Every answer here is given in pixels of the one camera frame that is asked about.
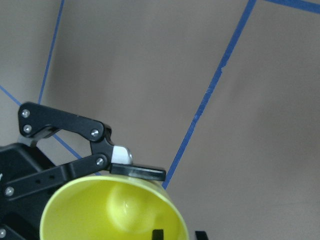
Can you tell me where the yellow plastic cup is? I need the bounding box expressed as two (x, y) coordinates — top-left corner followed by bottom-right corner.
(39, 175), (190, 240)

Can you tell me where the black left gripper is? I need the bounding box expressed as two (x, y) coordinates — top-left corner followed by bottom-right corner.
(0, 102), (166, 240)

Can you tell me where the brown paper table cover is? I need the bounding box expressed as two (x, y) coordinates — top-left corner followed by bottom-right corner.
(0, 0), (320, 240)

